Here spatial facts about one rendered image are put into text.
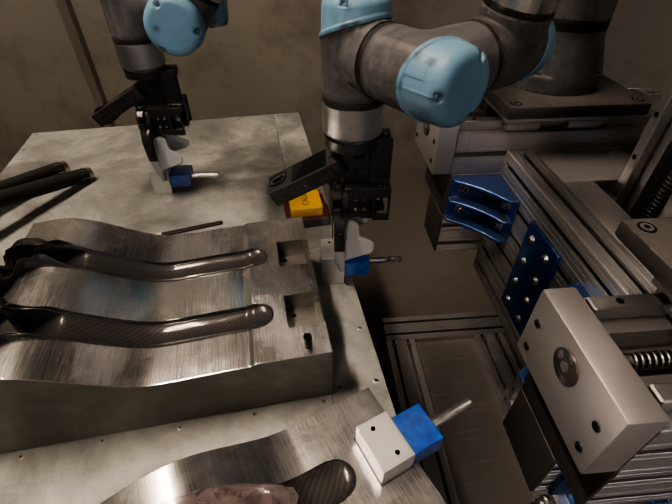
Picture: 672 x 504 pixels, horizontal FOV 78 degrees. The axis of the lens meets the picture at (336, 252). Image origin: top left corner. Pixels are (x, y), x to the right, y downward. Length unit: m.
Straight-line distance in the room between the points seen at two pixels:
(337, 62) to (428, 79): 0.12
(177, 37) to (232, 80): 1.68
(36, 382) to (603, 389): 0.50
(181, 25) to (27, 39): 1.94
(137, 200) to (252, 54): 1.44
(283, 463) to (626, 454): 0.30
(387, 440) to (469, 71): 0.35
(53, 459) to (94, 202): 0.54
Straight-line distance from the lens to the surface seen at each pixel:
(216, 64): 2.30
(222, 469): 0.44
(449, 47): 0.41
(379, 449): 0.44
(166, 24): 0.64
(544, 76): 0.76
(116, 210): 0.94
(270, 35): 2.24
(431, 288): 1.82
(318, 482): 0.46
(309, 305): 0.56
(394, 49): 0.43
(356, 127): 0.51
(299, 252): 0.63
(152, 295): 0.59
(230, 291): 0.56
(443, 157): 0.74
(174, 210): 0.89
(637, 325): 0.48
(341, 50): 0.47
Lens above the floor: 1.28
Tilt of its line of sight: 41 degrees down
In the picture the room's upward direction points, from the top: straight up
